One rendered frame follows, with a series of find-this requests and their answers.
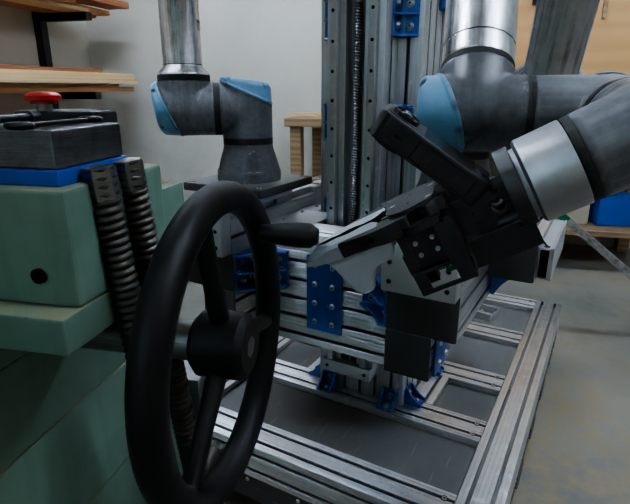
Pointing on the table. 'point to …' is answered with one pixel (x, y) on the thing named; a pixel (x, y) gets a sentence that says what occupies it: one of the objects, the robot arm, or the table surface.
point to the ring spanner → (49, 122)
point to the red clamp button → (42, 97)
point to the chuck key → (10, 118)
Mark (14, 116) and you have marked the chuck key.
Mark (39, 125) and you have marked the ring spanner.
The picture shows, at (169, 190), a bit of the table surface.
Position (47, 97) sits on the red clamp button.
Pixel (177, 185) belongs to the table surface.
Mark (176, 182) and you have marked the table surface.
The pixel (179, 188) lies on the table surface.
